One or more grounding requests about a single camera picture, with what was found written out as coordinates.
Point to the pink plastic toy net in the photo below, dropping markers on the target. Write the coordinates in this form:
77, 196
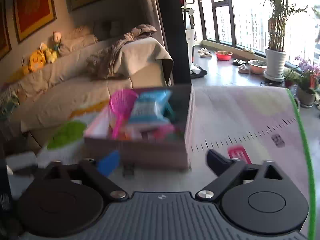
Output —
121, 104

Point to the pink cardboard box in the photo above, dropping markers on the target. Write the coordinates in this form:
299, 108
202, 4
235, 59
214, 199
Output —
143, 149

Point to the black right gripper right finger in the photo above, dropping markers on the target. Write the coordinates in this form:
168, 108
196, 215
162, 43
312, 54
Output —
228, 172

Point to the pink flower plant pot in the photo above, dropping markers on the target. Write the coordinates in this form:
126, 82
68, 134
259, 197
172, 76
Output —
306, 76

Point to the doll plush on sofa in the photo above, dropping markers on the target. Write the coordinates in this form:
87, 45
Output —
57, 39

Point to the blue white wipes pack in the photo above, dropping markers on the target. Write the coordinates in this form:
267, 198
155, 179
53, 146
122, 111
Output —
150, 107

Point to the yellow plush toy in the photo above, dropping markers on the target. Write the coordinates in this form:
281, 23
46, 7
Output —
39, 58

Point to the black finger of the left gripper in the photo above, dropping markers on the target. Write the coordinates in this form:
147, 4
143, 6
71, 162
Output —
16, 175

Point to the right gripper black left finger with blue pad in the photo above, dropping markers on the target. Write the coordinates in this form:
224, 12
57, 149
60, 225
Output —
97, 173

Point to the white plant pot bamboo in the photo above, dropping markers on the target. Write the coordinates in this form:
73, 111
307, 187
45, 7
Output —
275, 53

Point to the beige covered sofa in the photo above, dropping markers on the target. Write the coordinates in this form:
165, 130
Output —
48, 97

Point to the teal plastic toy crank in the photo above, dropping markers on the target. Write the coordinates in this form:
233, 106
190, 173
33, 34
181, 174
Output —
169, 113

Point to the orange plastic toy cup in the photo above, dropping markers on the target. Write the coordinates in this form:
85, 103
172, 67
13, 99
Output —
124, 136

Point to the white upright vacuum cleaner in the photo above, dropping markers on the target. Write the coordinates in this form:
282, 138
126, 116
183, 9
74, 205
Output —
195, 70

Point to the red plastic basin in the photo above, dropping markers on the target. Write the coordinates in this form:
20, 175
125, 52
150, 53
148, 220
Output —
223, 55

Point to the red framed wall picture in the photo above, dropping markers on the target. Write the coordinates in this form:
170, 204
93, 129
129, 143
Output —
32, 15

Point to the printed play mat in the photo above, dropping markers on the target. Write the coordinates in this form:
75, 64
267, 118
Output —
250, 123

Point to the pink basin with plants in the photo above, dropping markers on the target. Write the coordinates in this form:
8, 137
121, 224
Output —
257, 67

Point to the pink pig toy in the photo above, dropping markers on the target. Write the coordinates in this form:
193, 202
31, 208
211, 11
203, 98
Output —
161, 132

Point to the brown blanket on sofa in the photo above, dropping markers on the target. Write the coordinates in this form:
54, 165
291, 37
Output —
101, 65

